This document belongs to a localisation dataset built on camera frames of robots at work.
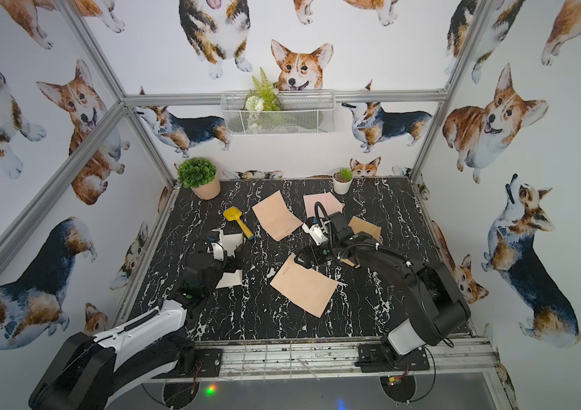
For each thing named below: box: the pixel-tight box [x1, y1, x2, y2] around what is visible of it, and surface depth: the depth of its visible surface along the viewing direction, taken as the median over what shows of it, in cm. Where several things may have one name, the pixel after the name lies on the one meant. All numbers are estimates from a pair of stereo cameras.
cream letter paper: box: [269, 252, 340, 318], surface depth 89 cm
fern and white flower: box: [244, 66, 282, 132], surface depth 85 cm
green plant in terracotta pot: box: [176, 157, 222, 200], surface depth 105 cm
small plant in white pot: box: [332, 167, 354, 195], surface depth 115 cm
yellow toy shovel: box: [223, 205, 255, 241], surface depth 109 cm
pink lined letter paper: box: [252, 189, 304, 242], surface depth 106 cm
